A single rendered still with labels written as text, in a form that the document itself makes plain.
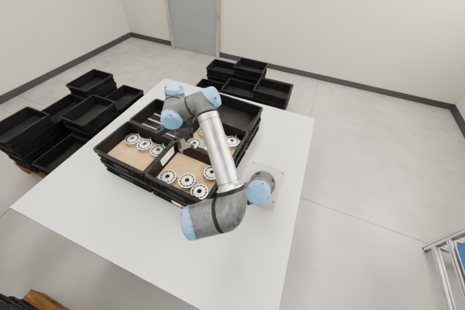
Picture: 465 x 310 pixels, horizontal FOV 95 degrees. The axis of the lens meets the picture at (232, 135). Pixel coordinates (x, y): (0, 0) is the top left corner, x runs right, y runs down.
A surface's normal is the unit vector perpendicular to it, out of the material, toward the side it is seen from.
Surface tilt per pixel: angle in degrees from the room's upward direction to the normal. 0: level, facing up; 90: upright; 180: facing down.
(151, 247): 0
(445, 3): 90
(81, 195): 0
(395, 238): 0
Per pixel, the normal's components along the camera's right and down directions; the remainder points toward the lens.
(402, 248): 0.04, -0.69
